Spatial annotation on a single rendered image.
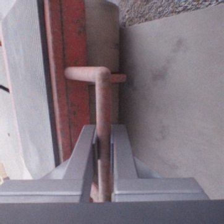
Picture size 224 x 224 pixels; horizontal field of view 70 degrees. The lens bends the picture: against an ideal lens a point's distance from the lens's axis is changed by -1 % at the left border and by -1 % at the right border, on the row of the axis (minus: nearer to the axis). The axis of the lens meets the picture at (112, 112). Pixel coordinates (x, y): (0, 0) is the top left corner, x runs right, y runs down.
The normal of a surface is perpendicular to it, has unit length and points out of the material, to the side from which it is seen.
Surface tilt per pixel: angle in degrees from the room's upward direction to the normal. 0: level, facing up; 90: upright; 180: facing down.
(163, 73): 0
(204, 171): 0
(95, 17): 65
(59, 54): 90
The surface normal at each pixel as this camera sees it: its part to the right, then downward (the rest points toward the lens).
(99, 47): 0.36, 0.25
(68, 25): 0.66, 0.20
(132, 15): -0.75, 0.18
